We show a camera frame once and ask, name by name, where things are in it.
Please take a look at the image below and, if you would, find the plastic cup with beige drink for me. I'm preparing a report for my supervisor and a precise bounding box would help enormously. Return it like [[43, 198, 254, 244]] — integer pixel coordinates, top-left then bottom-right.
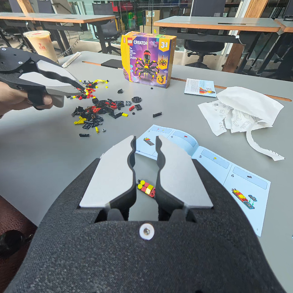
[[23, 30, 59, 63]]

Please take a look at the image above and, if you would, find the background desk with wooden edge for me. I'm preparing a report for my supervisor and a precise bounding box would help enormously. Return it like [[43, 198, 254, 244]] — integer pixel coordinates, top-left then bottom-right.
[[154, 16, 281, 44], [274, 18, 293, 33], [0, 12, 117, 54]]

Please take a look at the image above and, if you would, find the pile of mostly black bricks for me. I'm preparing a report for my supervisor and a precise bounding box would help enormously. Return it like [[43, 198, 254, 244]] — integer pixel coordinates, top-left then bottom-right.
[[71, 97, 132, 134]]

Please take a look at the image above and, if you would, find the black desk cable cover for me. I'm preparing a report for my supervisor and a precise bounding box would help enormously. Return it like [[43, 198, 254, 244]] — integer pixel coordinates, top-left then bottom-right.
[[101, 59, 124, 69]]

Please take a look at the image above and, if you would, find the light blue instruction booklet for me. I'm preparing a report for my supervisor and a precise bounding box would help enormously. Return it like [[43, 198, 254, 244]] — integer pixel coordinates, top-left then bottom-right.
[[135, 124, 271, 237]]

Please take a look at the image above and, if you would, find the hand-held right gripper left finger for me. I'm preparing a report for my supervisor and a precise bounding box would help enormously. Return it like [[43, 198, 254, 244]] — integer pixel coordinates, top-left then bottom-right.
[[79, 135, 137, 209]]

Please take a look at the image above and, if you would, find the pile of small red yellow bricks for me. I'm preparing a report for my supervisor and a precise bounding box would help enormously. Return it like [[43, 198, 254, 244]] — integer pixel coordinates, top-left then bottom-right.
[[66, 79, 109, 101]]

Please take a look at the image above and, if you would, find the person's maroon knitted clothing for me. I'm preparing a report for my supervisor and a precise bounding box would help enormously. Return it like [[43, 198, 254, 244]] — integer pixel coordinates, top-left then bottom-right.
[[0, 195, 38, 284]]

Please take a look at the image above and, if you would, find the black coiled cable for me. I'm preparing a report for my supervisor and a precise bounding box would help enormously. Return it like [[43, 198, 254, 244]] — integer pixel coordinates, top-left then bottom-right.
[[57, 43, 76, 59]]

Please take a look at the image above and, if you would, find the plain white crumpled paper bag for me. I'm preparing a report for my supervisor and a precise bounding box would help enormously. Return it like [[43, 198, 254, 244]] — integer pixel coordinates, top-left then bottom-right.
[[216, 86, 285, 127]]

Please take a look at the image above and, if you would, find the red yellow black brick assembly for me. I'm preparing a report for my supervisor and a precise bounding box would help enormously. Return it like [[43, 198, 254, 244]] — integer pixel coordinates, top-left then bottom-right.
[[136, 179, 156, 197]]

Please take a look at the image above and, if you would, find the small blue folded leaflet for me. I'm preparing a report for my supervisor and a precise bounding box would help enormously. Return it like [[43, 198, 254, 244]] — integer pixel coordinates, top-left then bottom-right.
[[184, 78, 217, 97]]

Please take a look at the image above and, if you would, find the printed white paper bag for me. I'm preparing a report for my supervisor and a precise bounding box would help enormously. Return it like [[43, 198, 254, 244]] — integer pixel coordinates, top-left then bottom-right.
[[198, 102, 261, 137]]

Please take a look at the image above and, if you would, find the grey desk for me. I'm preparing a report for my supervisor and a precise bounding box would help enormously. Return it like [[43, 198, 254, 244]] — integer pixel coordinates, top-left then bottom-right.
[[0, 51, 293, 293]]

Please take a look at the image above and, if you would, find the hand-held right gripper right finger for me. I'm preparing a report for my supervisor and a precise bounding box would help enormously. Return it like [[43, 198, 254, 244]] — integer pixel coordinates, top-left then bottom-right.
[[156, 135, 214, 210]]

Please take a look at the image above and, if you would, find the paper wrapped straw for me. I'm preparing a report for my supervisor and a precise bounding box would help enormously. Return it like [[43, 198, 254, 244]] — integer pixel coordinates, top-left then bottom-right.
[[62, 52, 81, 68]]

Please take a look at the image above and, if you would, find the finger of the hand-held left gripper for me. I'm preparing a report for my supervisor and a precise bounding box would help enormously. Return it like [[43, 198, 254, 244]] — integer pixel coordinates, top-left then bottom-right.
[[19, 72, 85, 108], [36, 59, 85, 89]]

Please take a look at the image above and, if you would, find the person's left hand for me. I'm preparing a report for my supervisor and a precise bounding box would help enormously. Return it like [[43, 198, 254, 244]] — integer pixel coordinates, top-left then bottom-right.
[[0, 81, 53, 118]]

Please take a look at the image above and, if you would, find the wooden pillar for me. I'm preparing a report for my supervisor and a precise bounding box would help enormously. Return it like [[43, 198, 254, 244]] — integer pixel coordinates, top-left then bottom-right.
[[16, 0, 35, 14], [222, 0, 269, 73]]

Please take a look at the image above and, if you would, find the brown cardboard box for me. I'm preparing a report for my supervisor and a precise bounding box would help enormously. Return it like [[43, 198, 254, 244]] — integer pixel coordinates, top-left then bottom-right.
[[145, 10, 161, 26], [140, 25, 161, 35]]

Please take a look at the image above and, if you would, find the torn white paper strip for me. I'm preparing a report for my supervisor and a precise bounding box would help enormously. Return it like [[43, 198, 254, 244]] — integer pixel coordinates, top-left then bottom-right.
[[246, 125, 286, 161]]

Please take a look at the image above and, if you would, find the black office chair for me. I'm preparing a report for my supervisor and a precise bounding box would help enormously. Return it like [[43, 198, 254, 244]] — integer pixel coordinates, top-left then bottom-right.
[[91, 2, 122, 55], [184, 0, 227, 69]]

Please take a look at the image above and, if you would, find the purple yellow toy brick box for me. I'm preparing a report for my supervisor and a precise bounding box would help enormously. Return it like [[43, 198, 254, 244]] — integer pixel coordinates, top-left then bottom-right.
[[121, 31, 177, 89]]

